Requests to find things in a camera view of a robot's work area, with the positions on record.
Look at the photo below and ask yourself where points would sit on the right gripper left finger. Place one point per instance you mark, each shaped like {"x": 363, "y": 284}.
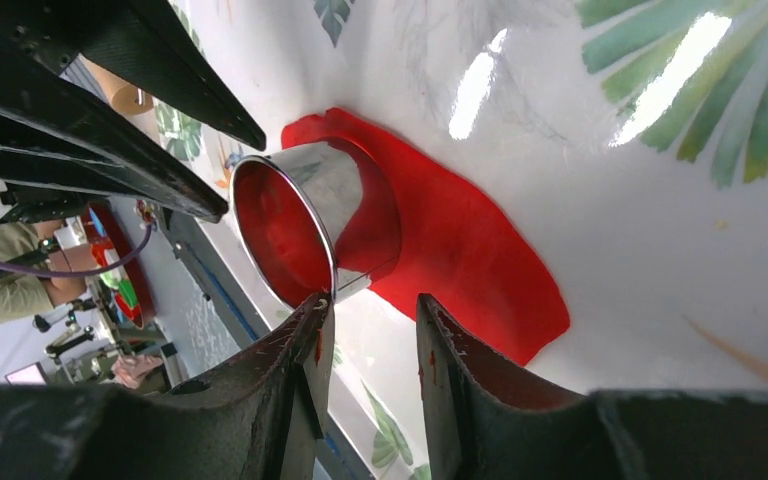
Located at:
{"x": 258, "y": 415}

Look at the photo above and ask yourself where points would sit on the wooden rolling pin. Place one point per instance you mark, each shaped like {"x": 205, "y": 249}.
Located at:
{"x": 124, "y": 97}

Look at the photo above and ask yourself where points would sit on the red dough piece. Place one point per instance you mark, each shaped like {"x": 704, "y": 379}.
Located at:
{"x": 457, "y": 244}

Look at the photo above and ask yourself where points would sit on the person in background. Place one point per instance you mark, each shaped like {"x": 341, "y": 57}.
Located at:
{"x": 28, "y": 295}

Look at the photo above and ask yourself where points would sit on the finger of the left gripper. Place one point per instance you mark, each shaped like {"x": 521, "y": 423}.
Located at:
{"x": 62, "y": 146}
{"x": 145, "y": 44}

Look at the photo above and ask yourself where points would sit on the small round metal cup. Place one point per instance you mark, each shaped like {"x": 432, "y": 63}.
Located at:
{"x": 316, "y": 218}

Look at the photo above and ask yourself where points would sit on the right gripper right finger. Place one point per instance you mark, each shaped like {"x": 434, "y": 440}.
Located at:
{"x": 488, "y": 418}

